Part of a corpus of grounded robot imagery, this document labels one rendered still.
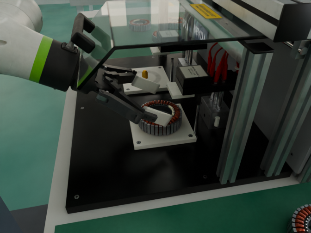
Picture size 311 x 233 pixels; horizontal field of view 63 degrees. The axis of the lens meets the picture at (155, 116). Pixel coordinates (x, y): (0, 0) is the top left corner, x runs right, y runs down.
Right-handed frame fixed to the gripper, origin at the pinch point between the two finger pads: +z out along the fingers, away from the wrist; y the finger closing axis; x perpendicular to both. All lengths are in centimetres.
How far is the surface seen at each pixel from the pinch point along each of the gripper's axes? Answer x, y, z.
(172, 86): -4.7, 1.0, 1.4
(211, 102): -4.8, 0.7, 13.2
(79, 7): 29, 161, -17
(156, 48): -4.8, 24.0, 1.8
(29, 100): 114, 145, -30
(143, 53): 7, 51, 8
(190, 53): -8.5, 21.9, 11.7
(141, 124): 5.7, -2.6, -2.1
